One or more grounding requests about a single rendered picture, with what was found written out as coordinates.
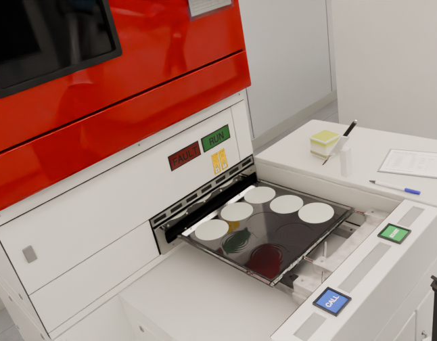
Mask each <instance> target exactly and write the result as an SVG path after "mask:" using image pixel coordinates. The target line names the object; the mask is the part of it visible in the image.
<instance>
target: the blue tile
mask: <svg viewBox="0 0 437 341"><path fill-rule="evenodd" d="M347 300H348V299H347V298H345V297H343V296H341V295H339V294H336V293H335V292H332V291H331V290H328V291H327V292H326V293H325V294H324V295H323V296H322V297H321V298H320V299H319V300H318V301H317V302H316V303H317V304H319V305H321V306H323V307H325V308H327V309H329V310H331V311H333V312H335V313H336V312H337V311H338V310H339V309H340V308H341V306H342V305H343V304H344V303H345V302H346V301H347Z"/></svg>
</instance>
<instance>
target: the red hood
mask: <svg viewBox="0 0 437 341"><path fill-rule="evenodd" d="M249 86H251V79H250V71H249V66H248V58H247V53H246V44H245V40H244V32H243V26H242V19H241V14H240V9H239V1H238V0H0V211H1V210H3V209H5V208H7V207H9V206H11V205H13V204H15V203H17V202H19V201H21V200H23V199H25V198H27V197H29V196H31V195H33V194H35V193H37V192H39V191H41V190H43V189H45V188H47V187H49V186H51V185H53V184H55V183H57V182H59V181H61V180H63V179H65V178H67V177H69V176H71V175H73V174H75V173H77V172H79V171H81V170H83V169H85V168H87V167H89V166H91V165H93V164H95V163H97V162H99V161H101V160H103V159H105V158H107V157H109V156H111V155H113V154H115V153H117V152H119V151H121V150H123V149H125V148H127V147H129V146H131V145H133V144H135V143H137V142H139V141H141V140H143V139H145V138H147V137H149V136H151V135H153V134H155V133H157V132H159V131H161V130H163V129H165V128H167V127H169V126H171V125H173V124H175V123H177V122H179V121H181V120H183V119H185V118H187V117H189V116H191V115H193V114H195V113H197V112H199V111H201V110H203V109H205V108H207V107H209V106H211V105H213V104H215V103H217V102H219V101H221V100H223V99H225V98H227V97H229V96H231V95H233V94H235V93H237V92H239V91H241V90H243V89H245V88H247V87H249Z"/></svg>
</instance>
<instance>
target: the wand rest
mask: <svg viewBox="0 0 437 341"><path fill-rule="evenodd" d="M349 138H350V134H349V135H348V136H347V137H346V136H342V135H341V136H340V138H339V139H338V140H337V141H336V143H335V145H334V146H333V147H332V149H331V150H330V151H329V155H332V156H333V157H334V156H336V154H338V153H339V152H340V166H341V176H343V177H348V176H349V175H351V174H352V154H351V147H346V146H345V147H343V146H344V144H345V143H346V142H347V141H348V139H349ZM342 147H343V148H342Z"/></svg>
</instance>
